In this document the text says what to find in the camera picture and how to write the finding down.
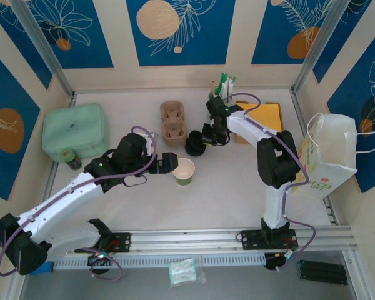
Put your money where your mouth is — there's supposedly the black plastic cup lid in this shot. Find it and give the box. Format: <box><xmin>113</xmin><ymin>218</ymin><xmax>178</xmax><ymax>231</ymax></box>
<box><xmin>187</xmin><ymin>130</ymin><xmax>207</xmax><ymax>148</ymax></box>
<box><xmin>184</xmin><ymin>140</ymin><xmax>206</xmax><ymax>157</ymax></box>

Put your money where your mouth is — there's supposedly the green white paper cup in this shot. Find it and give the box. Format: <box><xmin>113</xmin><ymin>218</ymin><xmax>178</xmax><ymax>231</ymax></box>
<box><xmin>171</xmin><ymin>157</ymin><xmax>196</xmax><ymax>188</ymax></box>

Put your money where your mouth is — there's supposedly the brown cardboard cup carrier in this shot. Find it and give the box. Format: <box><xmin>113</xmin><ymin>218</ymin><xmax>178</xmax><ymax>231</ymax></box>
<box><xmin>159</xmin><ymin>100</ymin><xmax>189</xmax><ymax>146</ymax></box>

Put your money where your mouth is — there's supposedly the white paper takeout bag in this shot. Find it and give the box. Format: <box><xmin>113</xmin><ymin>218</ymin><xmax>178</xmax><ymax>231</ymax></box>
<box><xmin>292</xmin><ymin>112</ymin><xmax>375</xmax><ymax>201</ymax></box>

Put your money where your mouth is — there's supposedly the brown cardboard napkin tray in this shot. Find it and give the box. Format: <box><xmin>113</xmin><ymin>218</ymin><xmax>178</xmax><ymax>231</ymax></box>
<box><xmin>234</xmin><ymin>99</ymin><xmax>284</xmax><ymax>145</ymax></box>

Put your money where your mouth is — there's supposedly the mint green utensil holder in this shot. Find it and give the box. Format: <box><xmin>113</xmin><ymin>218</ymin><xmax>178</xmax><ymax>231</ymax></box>
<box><xmin>207</xmin><ymin>89</ymin><xmax>235</xmax><ymax>104</ymax></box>

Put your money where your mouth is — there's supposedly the yellow napkin stack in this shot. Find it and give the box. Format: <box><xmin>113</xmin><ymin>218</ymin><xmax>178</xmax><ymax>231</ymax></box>
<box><xmin>243</xmin><ymin>101</ymin><xmax>284</xmax><ymax>133</ymax></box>

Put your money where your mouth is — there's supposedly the small dark green jar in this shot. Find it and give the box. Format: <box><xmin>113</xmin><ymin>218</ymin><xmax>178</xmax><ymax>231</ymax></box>
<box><xmin>62</xmin><ymin>149</ymin><xmax>82</xmax><ymax>171</ymax></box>

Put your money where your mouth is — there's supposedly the mint green insulated bag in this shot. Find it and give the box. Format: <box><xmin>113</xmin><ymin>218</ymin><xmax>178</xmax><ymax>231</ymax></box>
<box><xmin>42</xmin><ymin>102</ymin><xmax>110</xmax><ymax>163</ymax></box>

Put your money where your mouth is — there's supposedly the clear plastic packet bag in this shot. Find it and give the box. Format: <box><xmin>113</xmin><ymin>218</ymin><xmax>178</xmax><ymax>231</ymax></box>
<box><xmin>167</xmin><ymin>256</ymin><xmax>208</xmax><ymax>287</ymax></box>

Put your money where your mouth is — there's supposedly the blue clamp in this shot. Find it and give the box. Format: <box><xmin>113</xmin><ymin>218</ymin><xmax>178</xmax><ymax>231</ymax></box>
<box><xmin>31</xmin><ymin>262</ymin><xmax>54</xmax><ymax>276</ymax></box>

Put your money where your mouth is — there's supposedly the black ribbed block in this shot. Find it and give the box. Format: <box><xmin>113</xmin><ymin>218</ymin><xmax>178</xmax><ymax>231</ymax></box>
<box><xmin>296</xmin><ymin>259</ymin><xmax>348</xmax><ymax>286</ymax></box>

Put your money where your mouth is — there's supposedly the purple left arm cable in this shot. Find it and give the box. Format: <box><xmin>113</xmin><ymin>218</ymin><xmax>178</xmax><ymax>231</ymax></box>
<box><xmin>0</xmin><ymin>126</ymin><xmax>157</xmax><ymax>278</ymax></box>

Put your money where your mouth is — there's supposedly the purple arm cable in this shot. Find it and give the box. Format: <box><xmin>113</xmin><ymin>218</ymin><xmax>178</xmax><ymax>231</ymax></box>
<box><xmin>223</xmin><ymin>92</ymin><xmax>316</xmax><ymax>273</ymax></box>
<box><xmin>0</xmin><ymin>126</ymin><xmax>157</xmax><ymax>278</ymax></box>

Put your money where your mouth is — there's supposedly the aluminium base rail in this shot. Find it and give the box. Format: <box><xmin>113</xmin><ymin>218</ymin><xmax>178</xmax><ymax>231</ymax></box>
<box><xmin>48</xmin><ymin>226</ymin><xmax>357</xmax><ymax>251</ymax></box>

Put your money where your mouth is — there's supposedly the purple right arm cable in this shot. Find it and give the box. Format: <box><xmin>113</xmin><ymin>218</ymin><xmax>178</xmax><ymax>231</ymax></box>
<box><xmin>223</xmin><ymin>92</ymin><xmax>316</xmax><ymax>273</ymax></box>

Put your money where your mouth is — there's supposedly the white slotted cable duct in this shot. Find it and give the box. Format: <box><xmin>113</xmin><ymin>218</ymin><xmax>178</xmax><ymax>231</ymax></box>
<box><xmin>49</xmin><ymin>252</ymin><xmax>266</xmax><ymax>271</ymax></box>

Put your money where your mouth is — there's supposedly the aluminium frame post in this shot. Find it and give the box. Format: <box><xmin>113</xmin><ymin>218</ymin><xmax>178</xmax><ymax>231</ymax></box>
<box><xmin>11</xmin><ymin>0</ymin><xmax>76</xmax><ymax>98</ymax></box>
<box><xmin>292</xmin><ymin>0</ymin><xmax>353</xmax><ymax>94</ymax></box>

